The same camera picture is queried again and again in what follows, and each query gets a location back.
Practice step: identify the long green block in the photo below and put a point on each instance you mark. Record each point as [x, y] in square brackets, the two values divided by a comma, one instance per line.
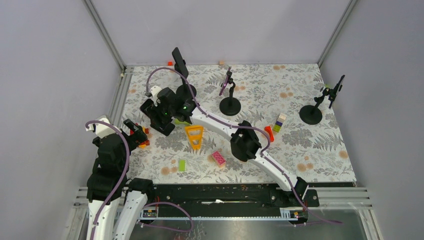
[178, 122]

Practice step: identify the red arch block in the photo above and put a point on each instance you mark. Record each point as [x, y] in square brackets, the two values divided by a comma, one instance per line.
[270, 133]

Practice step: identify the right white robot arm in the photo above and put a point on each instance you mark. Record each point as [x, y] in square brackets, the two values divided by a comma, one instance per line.
[244, 141]

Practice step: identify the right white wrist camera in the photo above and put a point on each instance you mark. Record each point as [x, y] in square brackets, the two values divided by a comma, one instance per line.
[154, 90]

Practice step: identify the back left pole stand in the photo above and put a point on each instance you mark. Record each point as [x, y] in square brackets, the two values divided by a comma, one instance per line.
[185, 91]

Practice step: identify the pink studded toy brick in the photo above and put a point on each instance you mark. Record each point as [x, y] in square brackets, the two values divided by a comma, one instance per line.
[218, 159]

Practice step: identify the black pole stand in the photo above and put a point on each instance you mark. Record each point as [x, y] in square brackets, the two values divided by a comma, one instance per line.
[310, 114]
[230, 106]

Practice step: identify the red yellow toy truck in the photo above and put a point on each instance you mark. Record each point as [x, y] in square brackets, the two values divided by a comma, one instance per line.
[140, 136]

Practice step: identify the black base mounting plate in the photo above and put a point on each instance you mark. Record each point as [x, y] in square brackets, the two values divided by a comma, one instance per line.
[227, 200]

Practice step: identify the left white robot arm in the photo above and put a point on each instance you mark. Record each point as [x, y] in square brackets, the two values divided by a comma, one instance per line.
[115, 202]

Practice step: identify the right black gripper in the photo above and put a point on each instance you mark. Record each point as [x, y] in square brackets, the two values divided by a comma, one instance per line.
[159, 104]

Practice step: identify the small green block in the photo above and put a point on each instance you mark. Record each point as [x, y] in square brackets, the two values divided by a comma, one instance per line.
[182, 165]

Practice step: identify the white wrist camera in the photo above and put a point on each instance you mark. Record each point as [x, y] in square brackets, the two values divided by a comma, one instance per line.
[101, 130]
[154, 90]

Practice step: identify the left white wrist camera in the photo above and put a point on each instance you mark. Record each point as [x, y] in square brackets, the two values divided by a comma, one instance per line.
[101, 130]

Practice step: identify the stacked coloured cube tower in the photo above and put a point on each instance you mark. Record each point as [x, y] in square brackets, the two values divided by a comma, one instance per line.
[279, 122]

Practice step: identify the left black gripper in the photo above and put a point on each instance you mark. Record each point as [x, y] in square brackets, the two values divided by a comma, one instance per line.
[138, 137]

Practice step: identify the orange triangular plastic frame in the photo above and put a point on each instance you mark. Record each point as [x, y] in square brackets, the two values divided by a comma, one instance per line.
[195, 135]

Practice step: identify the black phone on back stand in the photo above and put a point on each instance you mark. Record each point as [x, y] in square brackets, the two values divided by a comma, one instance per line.
[180, 64]

